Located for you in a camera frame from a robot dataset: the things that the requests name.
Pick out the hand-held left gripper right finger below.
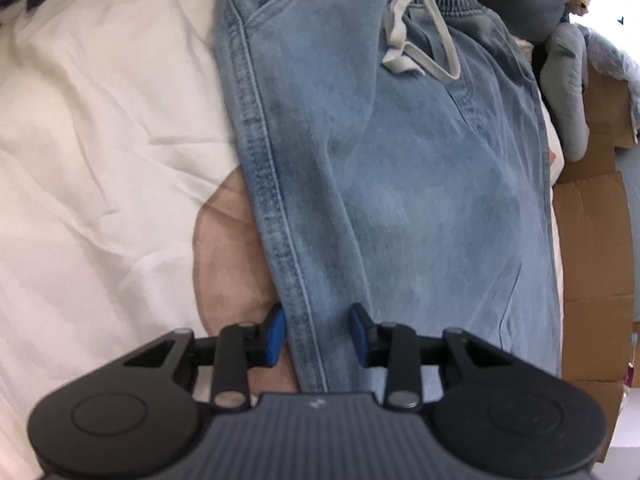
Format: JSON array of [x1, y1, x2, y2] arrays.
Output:
[[350, 302, 506, 411]]

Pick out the light blue jeans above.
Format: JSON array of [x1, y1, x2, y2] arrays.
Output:
[[212, 0, 563, 396]]

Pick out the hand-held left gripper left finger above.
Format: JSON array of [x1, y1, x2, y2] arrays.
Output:
[[125, 307, 287, 413]]

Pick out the cream bear-print blanket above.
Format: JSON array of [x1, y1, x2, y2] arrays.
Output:
[[0, 0, 566, 480]]

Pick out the brown cardboard sheet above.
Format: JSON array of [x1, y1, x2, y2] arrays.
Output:
[[550, 62, 640, 461]]

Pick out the clear plastic bag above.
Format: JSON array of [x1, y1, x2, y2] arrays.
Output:
[[582, 25, 640, 81]]

